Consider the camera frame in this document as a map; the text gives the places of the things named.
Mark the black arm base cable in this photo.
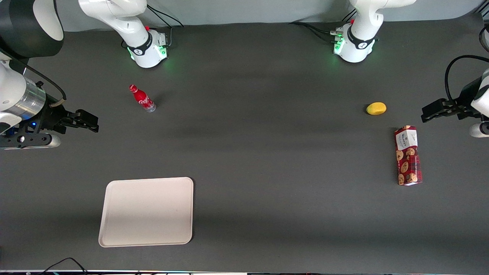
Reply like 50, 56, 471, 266
121, 4, 185, 49
288, 9, 356, 43

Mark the black left arm base cable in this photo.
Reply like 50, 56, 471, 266
288, 9, 356, 43

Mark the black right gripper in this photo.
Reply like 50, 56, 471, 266
24, 104, 100, 135

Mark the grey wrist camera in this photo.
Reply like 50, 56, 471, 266
470, 121, 489, 138
0, 132, 61, 150

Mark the red cookie box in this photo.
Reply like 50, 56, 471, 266
394, 125, 423, 186

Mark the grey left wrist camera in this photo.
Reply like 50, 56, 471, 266
470, 121, 489, 138

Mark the beige plastic tray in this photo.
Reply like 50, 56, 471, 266
98, 176, 194, 248

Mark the black looped gripper cable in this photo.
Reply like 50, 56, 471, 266
444, 55, 489, 103

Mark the black right arm base cable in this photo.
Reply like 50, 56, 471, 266
121, 4, 185, 49

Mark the black cable at wall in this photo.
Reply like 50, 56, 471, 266
479, 24, 489, 53

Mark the black table edge cable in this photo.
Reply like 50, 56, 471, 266
40, 257, 89, 275

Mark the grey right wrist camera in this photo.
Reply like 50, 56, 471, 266
0, 132, 61, 150

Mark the red coke bottle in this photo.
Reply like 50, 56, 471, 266
129, 84, 157, 113

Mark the yellow lemon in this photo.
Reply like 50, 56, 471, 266
366, 102, 387, 116

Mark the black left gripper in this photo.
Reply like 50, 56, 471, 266
421, 78, 483, 123

